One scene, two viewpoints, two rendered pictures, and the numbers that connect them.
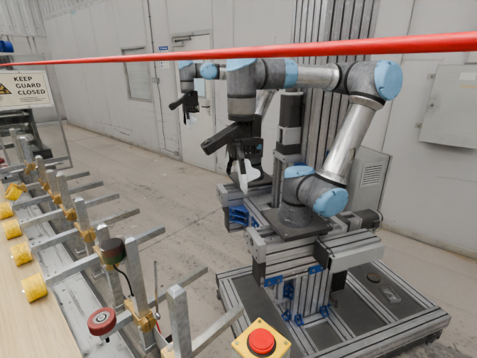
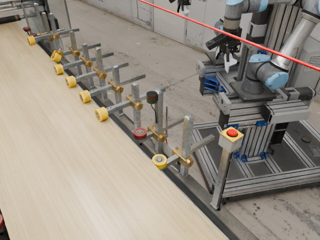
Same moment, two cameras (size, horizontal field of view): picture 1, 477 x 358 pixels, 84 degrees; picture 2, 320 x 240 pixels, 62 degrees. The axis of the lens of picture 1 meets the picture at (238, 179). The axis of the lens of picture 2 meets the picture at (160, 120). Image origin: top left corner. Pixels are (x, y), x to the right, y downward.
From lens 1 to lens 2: 67 cm
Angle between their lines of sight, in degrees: 17
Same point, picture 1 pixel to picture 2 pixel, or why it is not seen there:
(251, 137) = (234, 40)
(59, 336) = (122, 137)
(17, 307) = (95, 123)
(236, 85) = (231, 13)
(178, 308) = (189, 125)
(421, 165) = not seen: outside the picture
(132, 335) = (148, 146)
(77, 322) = not seen: hidden behind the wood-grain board
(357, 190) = (301, 72)
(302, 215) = (257, 87)
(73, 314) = not seen: hidden behind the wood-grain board
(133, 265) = (159, 105)
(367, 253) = (296, 115)
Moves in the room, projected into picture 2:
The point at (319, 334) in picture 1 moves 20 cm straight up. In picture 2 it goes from (256, 168) to (262, 152)
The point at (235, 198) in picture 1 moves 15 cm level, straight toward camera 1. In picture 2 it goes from (210, 72) to (210, 81)
